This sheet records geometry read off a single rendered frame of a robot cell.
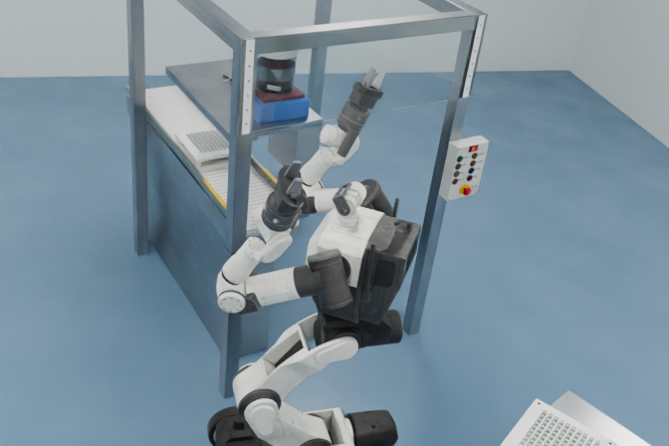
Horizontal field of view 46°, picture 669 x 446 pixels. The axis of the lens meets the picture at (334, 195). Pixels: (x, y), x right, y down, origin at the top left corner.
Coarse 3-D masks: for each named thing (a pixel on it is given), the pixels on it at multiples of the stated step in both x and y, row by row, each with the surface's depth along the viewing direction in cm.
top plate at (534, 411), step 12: (540, 408) 223; (552, 408) 223; (528, 420) 218; (564, 420) 220; (516, 432) 214; (588, 432) 217; (504, 444) 210; (516, 444) 211; (552, 444) 212; (600, 444) 214; (612, 444) 214
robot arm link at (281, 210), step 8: (280, 176) 194; (280, 184) 193; (288, 184) 193; (272, 192) 200; (280, 192) 192; (272, 200) 198; (280, 200) 192; (288, 200) 190; (296, 200) 191; (264, 208) 199; (272, 208) 197; (280, 208) 194; (288, 208) 191; (296, 208) 191; (272, 216) 198; (280, 216) 197; (288, 216) 197; (296, 216) 200; (280, 224) 199; (288, 224) 200
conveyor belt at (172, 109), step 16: (160, 96) 393; (176, 96) 395; (160, 112) 377; (176, 112) 379; (192, 112) 380; (176, 128) 365; (192, 128) 366; (208, 176) 331; (224, 176) 333; (256, 176) 336; (224, 192) 322; (256, 192) 325; (256, 208) 314
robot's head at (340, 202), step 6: (342, 186) 231; (348, 186) 229; (336, 192) 229; (342, 192) 226; (336, 198) 225; (342, 198) 224; (336, 204) 226; (342, 204) 225; (348, 204) 226; (354, 204) 226; (336, 210) 229; (342, 210) 227; (348, 210) 226; (354, 210) 227; (342, 216) 229; (348, 216) 228
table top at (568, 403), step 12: (564, 396) 238; (576, 396) 239; (564, 408) 234; (576, 408) 234; (588, 408) 235; (576, 420) 230; (588, 420) 231; (600, 420) 231; (612, 420) 232; (600, 432) 227; (612, 432) 228; (624, 432) 228; (624, 444) 224; (636, 444) 225; (648, 444) 225
